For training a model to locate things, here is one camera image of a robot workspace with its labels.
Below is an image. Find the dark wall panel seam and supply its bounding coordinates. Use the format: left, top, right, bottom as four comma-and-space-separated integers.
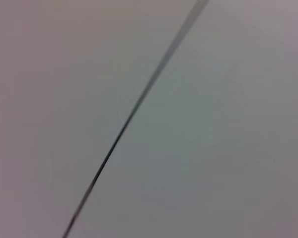
61, 0, 211, 238

